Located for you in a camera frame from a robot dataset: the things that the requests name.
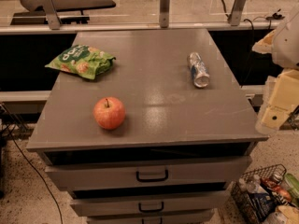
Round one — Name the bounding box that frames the metal bracket post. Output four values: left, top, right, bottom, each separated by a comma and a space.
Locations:
159, 0, 170, 28
228, 0, 247, 26
39, 0, 61, 30

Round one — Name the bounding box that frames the left metal bracket post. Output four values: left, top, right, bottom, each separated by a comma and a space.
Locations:
39, 0, 61, 30

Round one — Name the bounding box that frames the top drawer black handle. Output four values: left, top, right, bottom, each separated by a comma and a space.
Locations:
135, 170, 169, 183

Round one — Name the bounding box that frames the middle metal bracket post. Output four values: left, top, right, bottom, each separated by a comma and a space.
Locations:
159, 0, 170, 28

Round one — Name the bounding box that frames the black cable on ledge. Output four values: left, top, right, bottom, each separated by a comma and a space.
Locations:
218, 0, 286, 86

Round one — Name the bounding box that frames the middle drawer black handle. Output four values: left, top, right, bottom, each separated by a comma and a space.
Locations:
138, 202, 164, 213

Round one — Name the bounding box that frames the bottom drawer black handle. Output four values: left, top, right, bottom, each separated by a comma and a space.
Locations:
141, 217, 163, 224

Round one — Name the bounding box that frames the green can in basket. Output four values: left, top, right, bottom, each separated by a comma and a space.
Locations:
283, 173, 299, 199

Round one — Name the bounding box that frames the silver blue redbull can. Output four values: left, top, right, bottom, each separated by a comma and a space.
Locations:
187, 52, 210, 88

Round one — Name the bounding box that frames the right metal bracket post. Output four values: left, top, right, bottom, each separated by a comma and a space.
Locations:
228, 0, 247, 26

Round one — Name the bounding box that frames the drawer black handle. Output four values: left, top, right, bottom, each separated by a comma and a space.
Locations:
141, 217, 163, 224
135, 170, 169, 183
138, 202, 164, 213

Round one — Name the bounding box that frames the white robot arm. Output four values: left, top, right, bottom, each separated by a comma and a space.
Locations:
252, 4, 299, 134

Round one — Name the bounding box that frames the red apple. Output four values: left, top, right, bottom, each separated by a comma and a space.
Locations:
93, 97, 125, 130

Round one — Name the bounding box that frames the black floor cable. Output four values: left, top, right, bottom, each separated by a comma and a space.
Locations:
0, 103, 64, 224

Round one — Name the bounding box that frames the clear plastic water bottle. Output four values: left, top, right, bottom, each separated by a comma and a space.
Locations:
238, 175, 266, 194

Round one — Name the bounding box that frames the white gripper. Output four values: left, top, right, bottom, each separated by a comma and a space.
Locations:
255, 69, 299, 135

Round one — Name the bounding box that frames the dark blue snack bag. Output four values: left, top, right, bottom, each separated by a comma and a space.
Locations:
249, 193, 276, 221

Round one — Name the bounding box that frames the black wire basket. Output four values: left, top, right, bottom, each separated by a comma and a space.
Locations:
231, 164, 298, 224

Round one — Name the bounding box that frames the green rice chip bag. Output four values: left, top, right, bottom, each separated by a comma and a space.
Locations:
46, 45, 115, 80

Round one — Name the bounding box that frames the grey drawer cabinet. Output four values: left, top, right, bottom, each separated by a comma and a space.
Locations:
28, 29, 263, 224

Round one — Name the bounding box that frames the red snack pack in basket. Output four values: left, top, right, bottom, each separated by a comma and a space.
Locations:
261, 178, 292, 202

